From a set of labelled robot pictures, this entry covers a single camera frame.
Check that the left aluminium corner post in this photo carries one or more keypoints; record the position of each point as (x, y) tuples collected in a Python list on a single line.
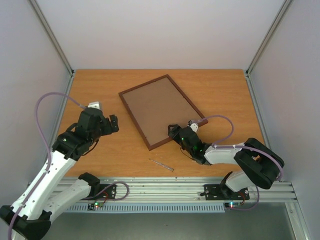
[(48, 30)]

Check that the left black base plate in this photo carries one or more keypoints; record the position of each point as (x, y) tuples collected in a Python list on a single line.
[(101, 191)]

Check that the small circuit board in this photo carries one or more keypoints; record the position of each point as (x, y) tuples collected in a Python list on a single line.
[(233, 204), (94, 206)]

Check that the right small circuit board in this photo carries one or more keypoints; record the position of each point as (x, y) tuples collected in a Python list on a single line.
[(233, 204)]

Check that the left small circuit board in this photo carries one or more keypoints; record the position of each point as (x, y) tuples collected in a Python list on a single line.
[(94, 206)]

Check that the aluminium corner post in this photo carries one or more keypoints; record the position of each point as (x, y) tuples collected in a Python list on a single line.
[(48, 30), (269, 34)]

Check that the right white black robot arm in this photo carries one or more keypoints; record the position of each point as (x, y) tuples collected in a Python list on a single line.
[(259, 166)]

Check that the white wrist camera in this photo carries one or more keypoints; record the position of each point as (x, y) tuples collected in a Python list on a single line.
[(95, 105), (193, 125)]

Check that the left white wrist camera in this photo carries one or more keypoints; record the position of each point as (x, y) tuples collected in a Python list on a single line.
[(95, 105)]

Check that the grey slotted cable duct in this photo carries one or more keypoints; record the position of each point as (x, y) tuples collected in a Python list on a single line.
[(150, 208)]

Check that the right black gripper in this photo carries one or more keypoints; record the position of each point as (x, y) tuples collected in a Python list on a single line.
[(178, 131)]

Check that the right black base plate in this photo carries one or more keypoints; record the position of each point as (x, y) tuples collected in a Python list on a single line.
[(215, 192)]

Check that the aluminium rail front beam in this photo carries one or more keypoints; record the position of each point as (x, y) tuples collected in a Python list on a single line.
[(188, 189)]

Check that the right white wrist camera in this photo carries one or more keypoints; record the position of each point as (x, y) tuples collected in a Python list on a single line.
[(193, 125)]

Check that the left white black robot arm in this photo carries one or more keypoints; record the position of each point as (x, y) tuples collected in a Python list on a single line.
[(32, 214)]

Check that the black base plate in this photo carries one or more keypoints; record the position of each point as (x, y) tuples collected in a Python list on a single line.
[(101, 191), (215, 192)]

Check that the brown wooden picture frame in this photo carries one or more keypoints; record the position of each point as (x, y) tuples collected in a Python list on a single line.
[(156, 104)]

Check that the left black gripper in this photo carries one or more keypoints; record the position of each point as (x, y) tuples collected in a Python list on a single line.
[(108, 129)]

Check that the right aluminium corner post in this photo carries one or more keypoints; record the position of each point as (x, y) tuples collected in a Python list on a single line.
[(269, 34)]

